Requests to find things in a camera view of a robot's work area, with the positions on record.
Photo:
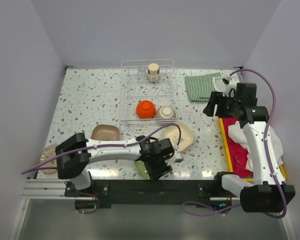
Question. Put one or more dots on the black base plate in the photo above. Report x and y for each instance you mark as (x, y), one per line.
(104, 193)

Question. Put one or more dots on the cream steel-lined cup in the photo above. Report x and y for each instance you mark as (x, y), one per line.
(153, 72)

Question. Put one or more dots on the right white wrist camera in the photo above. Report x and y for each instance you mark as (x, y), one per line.
(231, 85)

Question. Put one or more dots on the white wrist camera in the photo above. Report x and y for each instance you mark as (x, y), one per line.
(177, 157)
(231, 85)

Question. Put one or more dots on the patterned round bowl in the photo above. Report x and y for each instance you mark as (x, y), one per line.
(165, 112)

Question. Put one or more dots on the orange round bowl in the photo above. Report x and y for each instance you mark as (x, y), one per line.
(145, 109)

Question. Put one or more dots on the white towel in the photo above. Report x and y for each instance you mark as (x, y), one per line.
(237, 135)

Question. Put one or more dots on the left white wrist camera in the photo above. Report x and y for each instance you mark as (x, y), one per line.
(177, 157)

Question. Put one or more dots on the cream square panda plate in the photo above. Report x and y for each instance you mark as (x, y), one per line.
(172, 132)

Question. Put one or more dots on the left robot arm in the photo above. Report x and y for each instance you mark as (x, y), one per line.
(75, 153)

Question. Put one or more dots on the magenta cloth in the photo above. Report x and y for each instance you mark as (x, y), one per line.
(236, 147)

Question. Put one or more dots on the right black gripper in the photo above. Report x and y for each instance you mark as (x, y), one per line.
(217, 98)

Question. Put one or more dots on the green square panda plate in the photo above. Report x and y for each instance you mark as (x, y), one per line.
(141, 169)

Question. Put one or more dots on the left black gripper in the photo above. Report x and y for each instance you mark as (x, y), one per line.
(155, 173)

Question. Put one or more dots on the yellow plastic bin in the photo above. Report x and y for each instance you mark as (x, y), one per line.
(236, 155)

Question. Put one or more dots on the green striped cloth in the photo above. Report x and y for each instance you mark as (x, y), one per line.
(200, 87)

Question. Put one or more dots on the brown square panda plate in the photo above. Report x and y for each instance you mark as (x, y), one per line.
(105, 132)

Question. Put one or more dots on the white wire dish rack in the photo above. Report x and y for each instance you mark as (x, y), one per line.
(161, 93)

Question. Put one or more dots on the clear glass cup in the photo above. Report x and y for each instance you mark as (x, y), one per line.
(141, 73)

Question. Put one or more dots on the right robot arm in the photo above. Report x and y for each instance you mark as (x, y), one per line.
(268, 193)

